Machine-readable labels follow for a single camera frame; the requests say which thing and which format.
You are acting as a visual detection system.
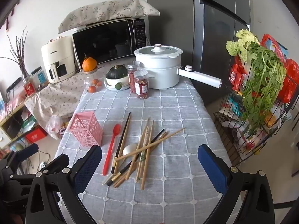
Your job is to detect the red snack packet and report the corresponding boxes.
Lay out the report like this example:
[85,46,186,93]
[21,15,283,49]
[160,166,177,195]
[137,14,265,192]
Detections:
[229,55,248,91]

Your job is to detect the floral microwave cover cloth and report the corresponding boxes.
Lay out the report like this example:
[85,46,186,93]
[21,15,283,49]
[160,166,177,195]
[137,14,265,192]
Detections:
[58,0,160,34]

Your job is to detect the cream air fryer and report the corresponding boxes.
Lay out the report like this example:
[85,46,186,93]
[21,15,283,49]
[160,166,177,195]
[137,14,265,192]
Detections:
[41,36,76,84]

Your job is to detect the group of wooden chopsticks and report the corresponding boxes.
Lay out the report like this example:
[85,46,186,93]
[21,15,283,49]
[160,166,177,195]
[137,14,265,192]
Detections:
[113,112,186,190]

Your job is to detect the white ceramic spoon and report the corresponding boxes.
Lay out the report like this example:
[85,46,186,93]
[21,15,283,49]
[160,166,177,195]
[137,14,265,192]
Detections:
[122,144,141,159]

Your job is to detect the clear glass jar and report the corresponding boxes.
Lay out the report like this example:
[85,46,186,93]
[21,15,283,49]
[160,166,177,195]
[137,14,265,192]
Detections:
[84,67,104,94]

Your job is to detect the red plastic bag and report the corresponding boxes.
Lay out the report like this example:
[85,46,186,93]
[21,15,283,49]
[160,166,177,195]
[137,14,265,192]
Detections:
[260,34,299,103]

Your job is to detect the pink perforated utensil holder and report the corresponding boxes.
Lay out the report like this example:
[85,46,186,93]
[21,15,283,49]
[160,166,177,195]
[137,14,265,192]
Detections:
[66,110,103,147]

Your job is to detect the grey refrigerator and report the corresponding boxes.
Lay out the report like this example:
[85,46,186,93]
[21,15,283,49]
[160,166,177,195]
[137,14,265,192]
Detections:
[146,0,252,109]

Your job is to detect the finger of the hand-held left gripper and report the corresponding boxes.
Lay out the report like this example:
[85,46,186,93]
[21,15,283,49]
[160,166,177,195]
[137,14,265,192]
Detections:
[8,143,39,163]
[35,155,70,175]

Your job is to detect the red plastic spoon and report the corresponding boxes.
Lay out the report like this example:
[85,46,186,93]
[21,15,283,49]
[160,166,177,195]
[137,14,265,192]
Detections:
[102,124,121,176]

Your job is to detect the tall red spice jar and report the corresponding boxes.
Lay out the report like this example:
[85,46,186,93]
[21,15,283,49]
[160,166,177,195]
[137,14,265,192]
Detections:
[127,61,141,93]

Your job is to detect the black microwave oven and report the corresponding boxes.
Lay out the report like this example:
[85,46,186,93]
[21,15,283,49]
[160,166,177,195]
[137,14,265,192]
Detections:
[72,19,150,72]

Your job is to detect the large orange fruit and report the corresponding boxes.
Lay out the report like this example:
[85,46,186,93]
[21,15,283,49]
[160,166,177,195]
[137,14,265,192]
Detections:
[82,54,97,72]

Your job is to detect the dark green squash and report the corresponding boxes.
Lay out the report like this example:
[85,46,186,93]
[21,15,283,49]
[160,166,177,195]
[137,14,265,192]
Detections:
[106,65,129,80]

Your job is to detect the white electric cooking pot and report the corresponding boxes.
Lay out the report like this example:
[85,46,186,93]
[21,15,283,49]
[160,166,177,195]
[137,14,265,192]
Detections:
[134,44,223,90]

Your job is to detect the white bowl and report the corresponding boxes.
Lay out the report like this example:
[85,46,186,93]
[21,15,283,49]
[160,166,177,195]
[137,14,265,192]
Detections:
[104,76,131,91]

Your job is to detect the clear jar with blue label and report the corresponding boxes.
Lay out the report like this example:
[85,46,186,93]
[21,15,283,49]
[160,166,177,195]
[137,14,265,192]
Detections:
[31,66,49,87]

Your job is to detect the grey chequered tablecloth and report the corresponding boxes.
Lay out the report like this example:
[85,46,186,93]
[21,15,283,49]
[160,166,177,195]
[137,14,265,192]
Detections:
[54,78,234,224]

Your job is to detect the black wire rack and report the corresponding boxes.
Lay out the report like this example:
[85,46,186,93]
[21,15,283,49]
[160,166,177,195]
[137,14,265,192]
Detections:
[213,58,299,167]

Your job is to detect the green leafy herbs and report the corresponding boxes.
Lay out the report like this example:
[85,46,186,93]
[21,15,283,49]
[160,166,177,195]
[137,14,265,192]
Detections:
[241,42,287,136]

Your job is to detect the labelled red spice jar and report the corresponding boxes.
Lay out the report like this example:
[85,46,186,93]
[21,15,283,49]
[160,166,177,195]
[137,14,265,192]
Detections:
[134,69,150,100]

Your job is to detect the red box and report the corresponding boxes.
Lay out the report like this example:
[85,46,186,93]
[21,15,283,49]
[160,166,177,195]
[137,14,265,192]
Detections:
[24,128,47,144]

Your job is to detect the napa cabbage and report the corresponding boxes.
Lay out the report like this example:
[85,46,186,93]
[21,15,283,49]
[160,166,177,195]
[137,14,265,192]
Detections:
[226,29,260,62]

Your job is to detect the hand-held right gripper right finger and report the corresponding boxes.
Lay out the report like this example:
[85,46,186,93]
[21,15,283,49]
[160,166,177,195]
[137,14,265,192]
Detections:
[197,144,275,224]

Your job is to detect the wooden shelf unit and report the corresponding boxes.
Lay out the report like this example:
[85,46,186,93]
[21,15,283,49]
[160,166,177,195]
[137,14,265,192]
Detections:
[0,102,47,146]

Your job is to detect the black object on shelf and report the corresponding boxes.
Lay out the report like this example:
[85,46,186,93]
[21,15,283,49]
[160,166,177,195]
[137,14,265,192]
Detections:
[6,77,23,93]

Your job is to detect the translucent plastic bag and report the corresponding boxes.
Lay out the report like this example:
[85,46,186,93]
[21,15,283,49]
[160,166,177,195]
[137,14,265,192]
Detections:
[45,115,65,141]

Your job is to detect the glass vase with red label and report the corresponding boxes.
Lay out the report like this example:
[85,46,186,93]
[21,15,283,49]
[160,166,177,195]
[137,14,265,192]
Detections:
[22,74,38,97]

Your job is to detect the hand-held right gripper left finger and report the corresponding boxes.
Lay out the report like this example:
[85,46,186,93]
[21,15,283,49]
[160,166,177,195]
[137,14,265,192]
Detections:
[25,145,102,224]

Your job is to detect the black chopstick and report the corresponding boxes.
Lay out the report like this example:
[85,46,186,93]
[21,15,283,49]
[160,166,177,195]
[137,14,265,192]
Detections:
[111,112,131,174]
[106,129,164,186]

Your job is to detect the bare dry twigs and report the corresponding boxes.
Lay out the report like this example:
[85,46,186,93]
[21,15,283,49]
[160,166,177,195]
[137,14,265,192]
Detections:
[0,30,31,80]

